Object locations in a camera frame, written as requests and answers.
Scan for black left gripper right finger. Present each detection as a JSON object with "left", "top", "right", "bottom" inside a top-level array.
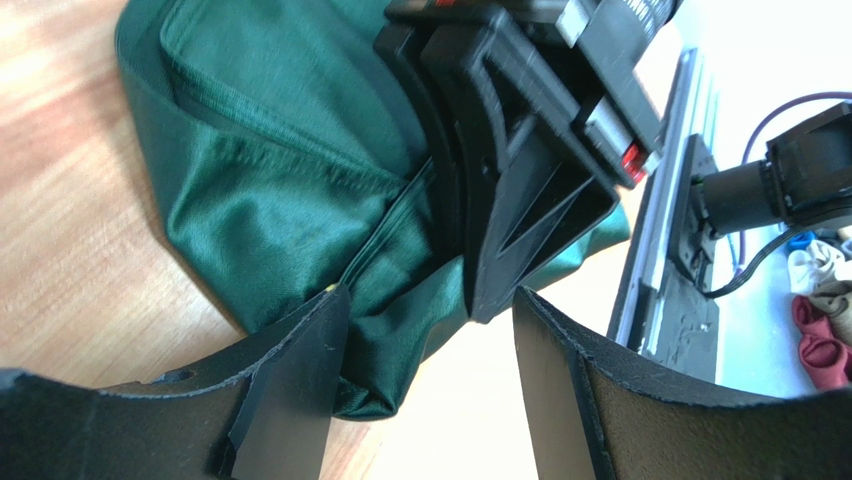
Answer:
[{"left": 512, "top": 288, "right": 851, "bottom": 479}]

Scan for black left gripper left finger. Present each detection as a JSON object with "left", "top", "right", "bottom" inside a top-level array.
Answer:
[{"left": 1, "top": 286, "right": 350, "bottom": 479}]

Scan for aluminium front frame rail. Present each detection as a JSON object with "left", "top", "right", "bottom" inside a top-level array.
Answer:
[{"left": 607, "top": 48, "right": 719, "bottom": 354}]

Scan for dark green cloth napkin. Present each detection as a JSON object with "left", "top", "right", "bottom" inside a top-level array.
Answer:
[{"left": 113, "top": 0, "right": 632, "bottom": 422}]

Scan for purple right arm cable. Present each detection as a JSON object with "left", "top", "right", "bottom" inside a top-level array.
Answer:
[{"left": 725, "top": 91, "right": 852, "bottom": 278}]

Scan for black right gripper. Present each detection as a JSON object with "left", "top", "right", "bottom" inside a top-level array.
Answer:
[{"left": 373, "top": 1, "right": 682, "bottom": 322}]

